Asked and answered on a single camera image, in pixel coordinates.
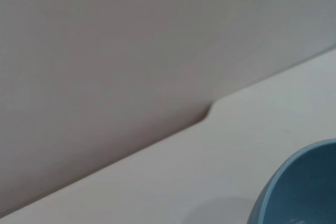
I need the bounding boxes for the blue bowl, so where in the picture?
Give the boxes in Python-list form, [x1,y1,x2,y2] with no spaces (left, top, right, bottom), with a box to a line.
[245,138,336,224]

